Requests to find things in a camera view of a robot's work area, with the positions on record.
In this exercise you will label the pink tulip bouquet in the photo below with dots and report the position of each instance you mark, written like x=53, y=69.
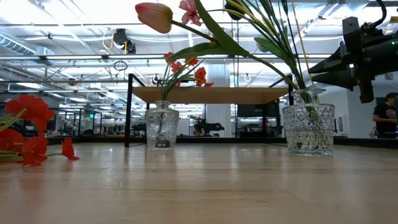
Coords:
x=154, y=17

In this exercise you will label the red artificial flower bunch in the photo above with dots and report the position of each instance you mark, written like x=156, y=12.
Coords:
x=200, y=74
x=31, y=107

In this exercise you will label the small embossed glass vase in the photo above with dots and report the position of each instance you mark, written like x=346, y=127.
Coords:
x=161, y=127

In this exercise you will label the black overhead camera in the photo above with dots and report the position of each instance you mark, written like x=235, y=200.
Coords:
x=120, y=36

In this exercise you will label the overhead frame beam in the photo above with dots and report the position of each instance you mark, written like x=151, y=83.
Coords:
x=77, y=57

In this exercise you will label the black table edge rail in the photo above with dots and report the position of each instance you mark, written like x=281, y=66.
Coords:
x=217, y=140

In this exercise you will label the black background machine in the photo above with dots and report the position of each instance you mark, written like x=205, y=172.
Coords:
x=205, y=127

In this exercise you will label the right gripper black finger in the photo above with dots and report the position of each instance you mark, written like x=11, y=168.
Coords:
x=334, y=63
x=339, y=80

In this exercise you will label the large diamond-pattern glass vase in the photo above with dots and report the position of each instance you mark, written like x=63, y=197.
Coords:
x=311, y=130

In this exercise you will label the person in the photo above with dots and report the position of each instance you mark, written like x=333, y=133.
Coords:
x=384, y=116

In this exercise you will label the yellow tag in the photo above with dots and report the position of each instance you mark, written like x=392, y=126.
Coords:
x=394, y=19

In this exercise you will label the black monitor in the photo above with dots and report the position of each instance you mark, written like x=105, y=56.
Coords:
x=255, y=110

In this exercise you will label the wooden shelf with black frame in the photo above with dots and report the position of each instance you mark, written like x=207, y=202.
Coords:
x=217, y=95

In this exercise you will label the white building column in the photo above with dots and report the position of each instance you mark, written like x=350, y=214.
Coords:
x=220, y=121

